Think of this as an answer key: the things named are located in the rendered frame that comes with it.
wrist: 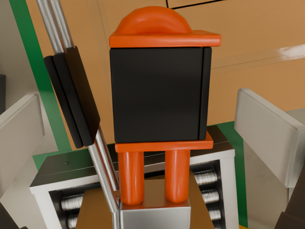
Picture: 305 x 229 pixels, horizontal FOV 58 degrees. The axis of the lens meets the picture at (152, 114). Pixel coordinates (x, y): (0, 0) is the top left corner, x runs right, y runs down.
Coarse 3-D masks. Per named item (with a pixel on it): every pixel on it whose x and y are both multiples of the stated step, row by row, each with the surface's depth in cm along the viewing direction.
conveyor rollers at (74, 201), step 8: (200, 176) 103; (208, 176) 103; (216, 176) 105; (88, 184) 100; (200, 184) 104; (208, 192) 107; (216, 192) 107; (64, 200) 103; (72, 200) 103; (80, 200) 103; (208, 200) 106; (216, 200) 107; (64, 208) 103; (72, 208) 103; (208, 208) 112; (216, 208) 111; (72, 216) 107; (216, 216) 109; (72, 224) 106; (216, 224) 115
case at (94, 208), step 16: (160, 176) 100; (192, 176) 96; (96, 192) 98; (192, 192) 88; (80, 208) 91; (96, 208) 90; (192, 208) 81; (80, 224) 84; (96, 224) 83; (112, 224) 81; (192, 224) 76; (208, 224) 74
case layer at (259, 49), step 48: (96, 0) 79; (144, 0) 80; (192, 0) 81; (240, 0) 82; (288, 0) 83; (48, 48) 83; (96, 48) 84; (240, 48) 87; (288, 48) 88; (96, 96) 89; (288, 96) 94
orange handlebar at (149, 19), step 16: (128, 16) 19; (144, 16) 19; (160, 16) 19; (176, 16) 19; (128, 32) 19; (144, 32) 19; (160, 32) 19; (176, 32) 19; (192, 32) 20; (128, 160) 22; (176, 160) 23; (128, 176) 23; (176, 176) 23; (128, 192) 23; (176, 192) 24
